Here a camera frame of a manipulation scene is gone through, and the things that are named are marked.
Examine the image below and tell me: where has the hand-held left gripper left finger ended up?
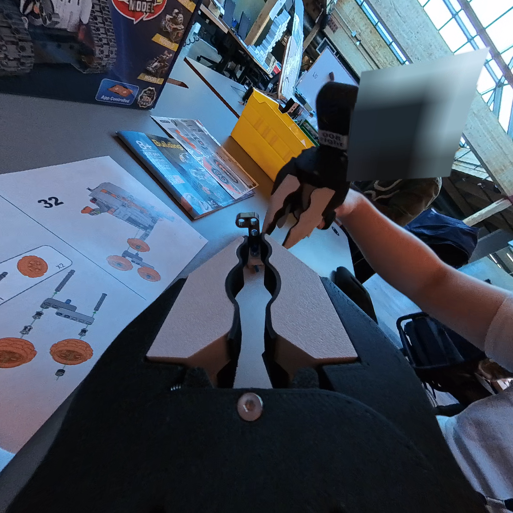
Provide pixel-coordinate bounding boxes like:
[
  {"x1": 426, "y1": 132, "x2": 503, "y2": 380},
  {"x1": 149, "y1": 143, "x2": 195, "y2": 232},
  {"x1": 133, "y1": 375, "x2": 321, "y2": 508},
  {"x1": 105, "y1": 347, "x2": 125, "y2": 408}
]
[{"x1": 146, "y1": 236, "x2": 246, "y2": 388}]

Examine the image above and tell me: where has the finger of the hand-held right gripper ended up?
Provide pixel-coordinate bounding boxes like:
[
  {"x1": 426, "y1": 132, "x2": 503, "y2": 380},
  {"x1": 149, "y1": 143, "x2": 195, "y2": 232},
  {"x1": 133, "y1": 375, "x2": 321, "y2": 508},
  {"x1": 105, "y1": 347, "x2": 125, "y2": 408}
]
[
  {"x1": 261, "y1": 176, "x2": 301, "y2": 236},
  {"x1": 282, "y1": 186, "x2": 337, "y2": 250}
]

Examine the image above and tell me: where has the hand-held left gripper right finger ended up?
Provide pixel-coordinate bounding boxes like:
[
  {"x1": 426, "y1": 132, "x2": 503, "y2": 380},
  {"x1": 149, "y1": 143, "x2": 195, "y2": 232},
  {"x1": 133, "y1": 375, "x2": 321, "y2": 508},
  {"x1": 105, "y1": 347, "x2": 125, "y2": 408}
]
[{"x1": 261, "y1": 234, "x2": 358, "y2": 388}]

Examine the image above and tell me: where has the dark grey technic beam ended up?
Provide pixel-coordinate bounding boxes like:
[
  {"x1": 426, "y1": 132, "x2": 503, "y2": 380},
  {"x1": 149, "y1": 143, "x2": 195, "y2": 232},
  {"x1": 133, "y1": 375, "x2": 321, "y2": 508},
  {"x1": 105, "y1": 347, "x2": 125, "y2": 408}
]
[{"x1": 236, "y1": 212, "x2": 265, "y2": 274}]

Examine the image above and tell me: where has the person's right forearm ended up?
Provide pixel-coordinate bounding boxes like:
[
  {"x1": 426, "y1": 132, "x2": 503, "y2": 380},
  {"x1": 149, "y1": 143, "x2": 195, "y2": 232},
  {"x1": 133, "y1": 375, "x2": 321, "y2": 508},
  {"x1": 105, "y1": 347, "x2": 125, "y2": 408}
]
[{"x1": 335, "y1": 188, "x2": 513, "y2": 363}]

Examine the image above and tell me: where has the grey desk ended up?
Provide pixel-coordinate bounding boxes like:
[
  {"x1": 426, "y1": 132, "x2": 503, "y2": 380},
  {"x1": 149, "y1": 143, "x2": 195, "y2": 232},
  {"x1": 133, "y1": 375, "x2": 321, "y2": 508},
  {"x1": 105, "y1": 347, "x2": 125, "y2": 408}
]
[{"x1": 0, "y1": 40, "x2": 357, "y2": 481}]

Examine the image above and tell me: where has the whiteboard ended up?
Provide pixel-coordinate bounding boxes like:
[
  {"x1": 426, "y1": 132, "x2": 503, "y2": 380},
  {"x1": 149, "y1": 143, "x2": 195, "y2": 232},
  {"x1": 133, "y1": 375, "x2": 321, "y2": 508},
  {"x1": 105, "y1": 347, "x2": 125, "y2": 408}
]
[{"x1": 297, "y1": 46, "x2": 359, "y2": 109}]

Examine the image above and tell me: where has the black padded armrest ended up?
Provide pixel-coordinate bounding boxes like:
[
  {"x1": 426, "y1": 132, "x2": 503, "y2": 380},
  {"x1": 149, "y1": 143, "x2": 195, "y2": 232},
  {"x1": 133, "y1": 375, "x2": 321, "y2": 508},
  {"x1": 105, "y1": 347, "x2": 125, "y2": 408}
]
[{"x1": 332, "y1": 266, "x2": 378, "y2": 323}]

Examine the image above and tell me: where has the yellow plastic bin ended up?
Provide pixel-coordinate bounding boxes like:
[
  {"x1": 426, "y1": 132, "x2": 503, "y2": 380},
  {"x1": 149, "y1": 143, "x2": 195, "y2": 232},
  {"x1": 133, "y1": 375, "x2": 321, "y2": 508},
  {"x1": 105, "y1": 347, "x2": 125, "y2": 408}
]
[{"x1": 230, "y1": 88, "x2": 317, "y2": 193}]

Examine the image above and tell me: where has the orange white booklet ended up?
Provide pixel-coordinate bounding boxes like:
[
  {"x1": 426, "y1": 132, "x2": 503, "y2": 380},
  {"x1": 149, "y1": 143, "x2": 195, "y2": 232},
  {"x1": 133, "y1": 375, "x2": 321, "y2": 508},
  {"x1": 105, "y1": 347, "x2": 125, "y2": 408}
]
[{"x1": 151, "y1": 115, "x2": 259, "y2": 199}]

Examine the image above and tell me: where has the white poster board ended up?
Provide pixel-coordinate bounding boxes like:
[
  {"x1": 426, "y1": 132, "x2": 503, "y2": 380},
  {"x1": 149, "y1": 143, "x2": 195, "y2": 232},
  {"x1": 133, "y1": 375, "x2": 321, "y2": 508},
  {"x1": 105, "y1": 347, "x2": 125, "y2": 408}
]
[{"x1": 278, "y1": 0, "x2": 305, "y2": 101}]

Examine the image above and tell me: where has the blue robot kit manual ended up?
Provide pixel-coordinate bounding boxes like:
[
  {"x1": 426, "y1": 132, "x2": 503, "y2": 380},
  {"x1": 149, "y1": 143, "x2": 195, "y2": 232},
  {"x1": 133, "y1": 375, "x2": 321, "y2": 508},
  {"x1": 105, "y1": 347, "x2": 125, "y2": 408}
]
[{"x1": 116, "y1": 130, "x2": 255, "y2": 220}]

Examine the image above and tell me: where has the open instruction booklet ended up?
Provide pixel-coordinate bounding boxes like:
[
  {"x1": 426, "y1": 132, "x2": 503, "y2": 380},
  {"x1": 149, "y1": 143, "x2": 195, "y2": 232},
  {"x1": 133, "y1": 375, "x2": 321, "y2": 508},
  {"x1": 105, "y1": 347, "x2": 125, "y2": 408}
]
[{"x1": 0, "y1": 156, "x2": 209, "y2": 453}]

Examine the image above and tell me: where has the dark blue cloth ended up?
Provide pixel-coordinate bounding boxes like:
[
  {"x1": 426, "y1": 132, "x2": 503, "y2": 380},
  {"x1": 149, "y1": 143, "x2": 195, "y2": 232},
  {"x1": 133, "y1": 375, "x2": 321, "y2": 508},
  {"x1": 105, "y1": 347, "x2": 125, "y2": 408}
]
[{"x1": 405, "y1": 208, "x2": 479, "y2": 269}]

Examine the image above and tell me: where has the blue robot kit box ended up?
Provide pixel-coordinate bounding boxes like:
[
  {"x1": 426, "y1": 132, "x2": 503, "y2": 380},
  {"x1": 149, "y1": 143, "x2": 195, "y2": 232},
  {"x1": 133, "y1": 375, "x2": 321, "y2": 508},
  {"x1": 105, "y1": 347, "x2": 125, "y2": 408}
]
[{"x1": 0, "y1": 0, "x2": 201, "y2": 111}]

